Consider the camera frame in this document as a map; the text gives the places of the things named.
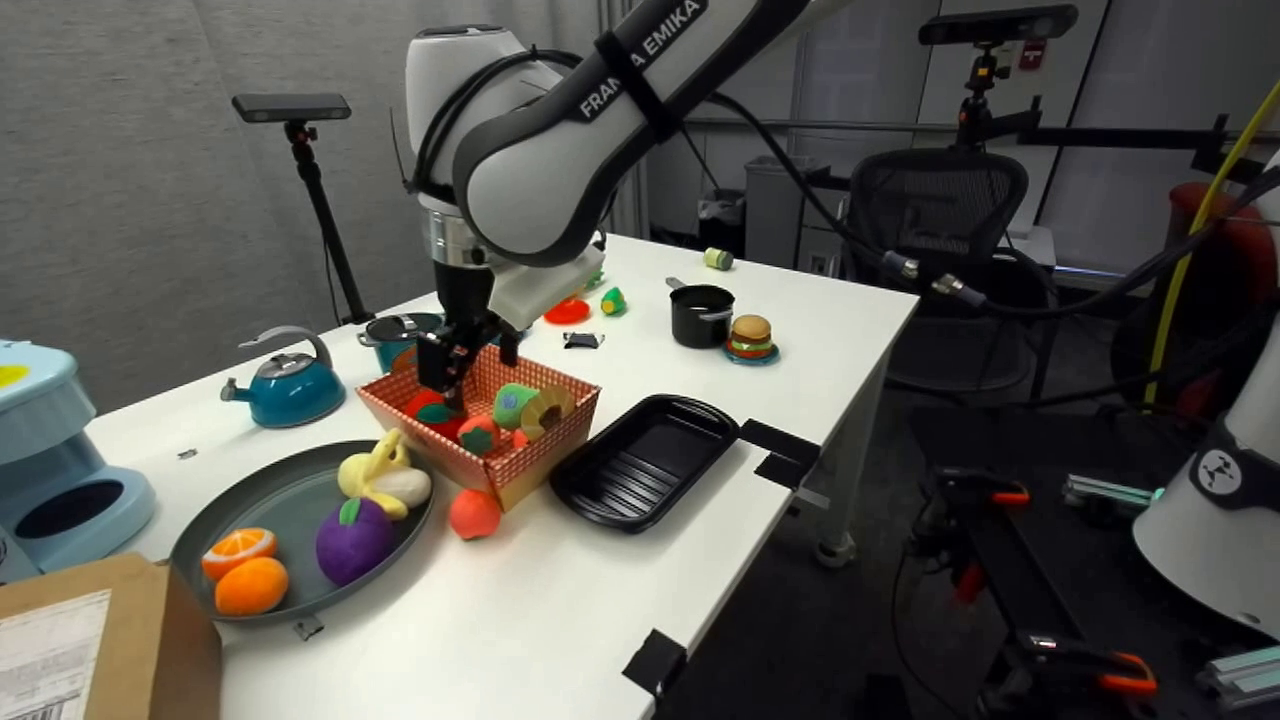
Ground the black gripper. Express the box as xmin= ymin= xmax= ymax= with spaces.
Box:
xmin=411 ymin=257 xmax=505 ymax=420

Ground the green pear plush toy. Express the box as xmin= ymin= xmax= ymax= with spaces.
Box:
xmin=486 ymin=380 xmax=551 ymax=436

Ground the orange checkered cardboard box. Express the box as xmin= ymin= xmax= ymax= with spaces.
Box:
xmin=355 ymin=336 xmax=602 ymax=514

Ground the yellow banana plush toy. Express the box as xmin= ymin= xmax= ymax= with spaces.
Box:
xmin=332 ymin=429 xmax=440 ymax=525

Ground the red strawberry plush toy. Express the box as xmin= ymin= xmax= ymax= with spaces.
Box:
xmin=398 ymin=383 xmax=465 ymax=433

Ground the orange tomato plush toy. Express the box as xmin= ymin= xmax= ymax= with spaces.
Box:
xmin=453 ymin=409 xmax=505 ymax=458

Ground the small red-orange plush fruit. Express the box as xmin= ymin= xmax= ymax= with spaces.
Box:
xmin=443 ymin=484 xmax=505 ymax=544

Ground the purple plum plush toy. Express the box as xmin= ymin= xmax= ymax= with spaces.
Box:
xmin=313 ymin=495 xmax=397 ymax=592

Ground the grey oval plate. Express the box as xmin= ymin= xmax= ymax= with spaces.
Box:
xmin=167 ymin=438 xmax=449 ymax=630

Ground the half orange plush toy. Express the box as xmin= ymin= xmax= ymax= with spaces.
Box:
xmin=198 ymin=525 xmax=284 ymax=584

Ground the whole orange plush fruit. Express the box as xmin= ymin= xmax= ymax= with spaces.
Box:
xmin=213 ymin=556 xmax=290 ymax=620

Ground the cardboard box with label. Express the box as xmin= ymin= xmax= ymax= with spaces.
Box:
xmin=0 ymin=550 xmax=228 ymax=720

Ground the red toy dish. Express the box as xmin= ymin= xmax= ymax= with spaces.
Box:
xmin=539 ymin=291 xmax=596 ymax=331

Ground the teal toy kettle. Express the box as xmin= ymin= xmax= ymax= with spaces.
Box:
xmin=216 ymin=325 xmax=350 ymax=433

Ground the black tripod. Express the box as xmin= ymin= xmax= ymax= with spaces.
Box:
xmin=280 ymin=118 xmax=374 ymax=328

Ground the black ribbed tray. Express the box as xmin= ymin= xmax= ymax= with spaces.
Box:
xmin=545 ymin=392 xmax=745 ymax=536

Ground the black toy pot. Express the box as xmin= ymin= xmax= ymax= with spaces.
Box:
xmin=662 ymin=277 xmax=738 ymax=350

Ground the toy burger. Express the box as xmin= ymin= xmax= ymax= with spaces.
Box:
xmin=721 ymin=313 xmax=785 ymax=368

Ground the grey cabinet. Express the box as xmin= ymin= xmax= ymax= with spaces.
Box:
xmin=738 ymin=151 xmax=809 ymax=272

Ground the grey curtain backdrop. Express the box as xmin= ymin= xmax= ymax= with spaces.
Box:
xmin=0 ymin=0 xmax=650 ymax=416

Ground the white table leg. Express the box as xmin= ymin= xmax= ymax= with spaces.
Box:
xmin=809 ymin=347 xmax=897 ymax=574

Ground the blue toy coffee machine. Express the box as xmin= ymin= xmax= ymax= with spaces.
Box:
xmin=0 ymin=336 xmax=159 ymax=587

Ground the black office chair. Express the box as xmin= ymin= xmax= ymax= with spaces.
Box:
xmin=843 ymin=147 xmax=1057 ymax=403

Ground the orange black bar clamp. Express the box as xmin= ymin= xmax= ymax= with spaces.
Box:
xmin=933 ymin=469 xmax=1034 ymax=514
xmin=1021 ymin=630 xmax=1165 ymax=704

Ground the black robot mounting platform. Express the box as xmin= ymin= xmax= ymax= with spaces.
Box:
xmin=915 ymin=457 xmax=1211 ymax=720

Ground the teal metal bar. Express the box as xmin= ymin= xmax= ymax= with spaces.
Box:
xmin=1060 ymin=473 xmax=1168 ymax=514
xmin=1192 ymin=644 xmax=1280 ymax=707

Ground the red chair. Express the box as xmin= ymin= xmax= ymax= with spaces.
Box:
xmin=1110 ymin=176 xmax=1280 ymax=424

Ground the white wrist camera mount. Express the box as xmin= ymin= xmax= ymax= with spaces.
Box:
xmin=482 ymin=244 xmax=608 ymax=336

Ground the black stereo camera bar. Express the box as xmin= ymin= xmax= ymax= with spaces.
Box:
xmin=915 ymin=0 xmax=1081 ymax=53
xmin=228 ymin=90 xmax=355 ymax=129

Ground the black table bracket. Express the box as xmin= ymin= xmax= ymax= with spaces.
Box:
xmin=618 ymin=627 xmax=692 ymax=699
xmin=737 ymin=416 xmax=822 ymax=490

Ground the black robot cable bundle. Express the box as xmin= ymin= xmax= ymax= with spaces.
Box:
xmin=705 ymin=83 xmax=1280 ymax=321

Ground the black camera boom mount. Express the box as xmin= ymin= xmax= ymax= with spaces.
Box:
xmin=947 ymin=39 xmax=1236 ymax=157

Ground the yellow cable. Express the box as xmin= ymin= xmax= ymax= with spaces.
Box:
xmin=1139 ymin=74 xmax=1280 ymax=412

